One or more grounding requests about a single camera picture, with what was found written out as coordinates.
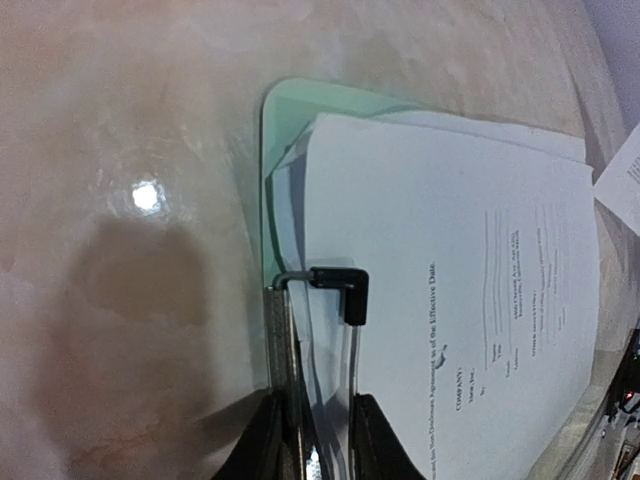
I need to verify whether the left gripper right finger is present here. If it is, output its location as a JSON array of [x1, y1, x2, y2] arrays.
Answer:
[[352, 394, 425, 480]]

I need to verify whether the metal wire folder clip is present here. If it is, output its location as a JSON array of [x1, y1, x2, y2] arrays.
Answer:
[[265, 267, 369, 479]]

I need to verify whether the printed paper sheet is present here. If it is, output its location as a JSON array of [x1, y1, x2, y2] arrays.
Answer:
[[269, 109, 596, 351], [304, 115, 600, 479]]

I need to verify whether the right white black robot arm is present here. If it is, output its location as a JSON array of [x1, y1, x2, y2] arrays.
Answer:
[[605, 329, 639, 422]]

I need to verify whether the green translucent plastic folder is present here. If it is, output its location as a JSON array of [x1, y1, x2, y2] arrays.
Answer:
[[260, 78, 426, 403]]

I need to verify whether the remaining printed paper stack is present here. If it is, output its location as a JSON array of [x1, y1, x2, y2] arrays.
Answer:
[[594, 125, 640, 235]]

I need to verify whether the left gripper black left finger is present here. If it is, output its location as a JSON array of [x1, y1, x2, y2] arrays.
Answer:
[[212, 392, 283, 480]]

